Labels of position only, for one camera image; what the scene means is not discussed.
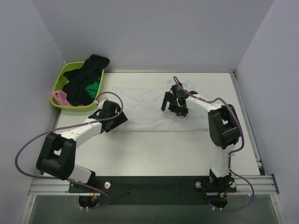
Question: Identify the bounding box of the white t shirt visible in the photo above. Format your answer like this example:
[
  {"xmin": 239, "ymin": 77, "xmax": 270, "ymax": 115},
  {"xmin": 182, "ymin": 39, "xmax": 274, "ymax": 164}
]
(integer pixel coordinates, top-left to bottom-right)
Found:
[{"xmin": 113, "ymin": 79, "xmax": 208, "ymax": 132}]

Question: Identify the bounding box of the lime green plastic basket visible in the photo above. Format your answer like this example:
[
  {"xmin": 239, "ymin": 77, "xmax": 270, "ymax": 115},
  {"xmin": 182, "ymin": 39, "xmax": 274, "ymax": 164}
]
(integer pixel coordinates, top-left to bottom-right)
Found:
[{"xmin": 50, "ymin": 62, "xmax": 98, "ymax": 112}]

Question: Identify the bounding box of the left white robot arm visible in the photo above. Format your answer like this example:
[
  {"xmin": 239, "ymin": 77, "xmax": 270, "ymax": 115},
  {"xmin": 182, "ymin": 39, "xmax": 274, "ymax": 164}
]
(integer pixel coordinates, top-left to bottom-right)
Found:
[{"xmin": 36, "ymin": 100, "xmax": 128, "ymax": 192}]

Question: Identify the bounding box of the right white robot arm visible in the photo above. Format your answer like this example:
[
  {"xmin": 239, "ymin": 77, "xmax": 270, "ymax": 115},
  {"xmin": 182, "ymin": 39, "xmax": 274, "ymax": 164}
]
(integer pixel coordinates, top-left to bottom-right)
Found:
[{"xmin": 161, "ymin": 84, "xmax": 241, "ymax": 180}]

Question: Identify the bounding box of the green t shirt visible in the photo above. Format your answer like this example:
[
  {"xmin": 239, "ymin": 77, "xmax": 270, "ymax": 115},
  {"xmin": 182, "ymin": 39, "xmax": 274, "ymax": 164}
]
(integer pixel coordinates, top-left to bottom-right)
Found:
[{"xmin": 85, "ymin": 77, "xmax": 101, "ymax": 99}]

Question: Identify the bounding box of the black t shirt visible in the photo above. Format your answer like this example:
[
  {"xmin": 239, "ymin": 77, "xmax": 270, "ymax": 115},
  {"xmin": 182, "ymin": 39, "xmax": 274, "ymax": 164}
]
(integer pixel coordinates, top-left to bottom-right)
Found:
[{"xmin": 63, "ymin": 54, "xmax": 110, "ymax": 106}]

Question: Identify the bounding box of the pink t shirt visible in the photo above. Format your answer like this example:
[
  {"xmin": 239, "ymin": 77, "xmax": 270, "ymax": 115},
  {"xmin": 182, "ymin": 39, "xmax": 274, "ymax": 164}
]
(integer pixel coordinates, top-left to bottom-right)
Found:
[{"xmin": 51, "ymin": 90, "xmax": 73, "ymax": 107}]

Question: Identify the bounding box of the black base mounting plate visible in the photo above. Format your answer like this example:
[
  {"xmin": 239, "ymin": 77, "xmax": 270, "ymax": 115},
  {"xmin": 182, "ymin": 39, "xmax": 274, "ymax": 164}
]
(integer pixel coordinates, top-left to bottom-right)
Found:
[{"xmin": 68, "ymin": 176, "xmax": 236, "ymax": 207}]

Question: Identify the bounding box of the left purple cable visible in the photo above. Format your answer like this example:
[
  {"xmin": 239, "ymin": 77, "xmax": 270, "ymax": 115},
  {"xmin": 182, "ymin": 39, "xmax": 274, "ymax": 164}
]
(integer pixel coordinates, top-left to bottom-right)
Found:
[{"xmin": 14, "ymin": 92, "xmax": 124, "ymax": 180}]

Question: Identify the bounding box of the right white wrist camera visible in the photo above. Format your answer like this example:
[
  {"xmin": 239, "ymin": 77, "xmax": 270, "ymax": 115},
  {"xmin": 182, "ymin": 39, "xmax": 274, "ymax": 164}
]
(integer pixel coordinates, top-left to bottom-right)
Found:
[{"xmin": 179, "ymin": 83, "xmax": 188, "ymax": 92}]

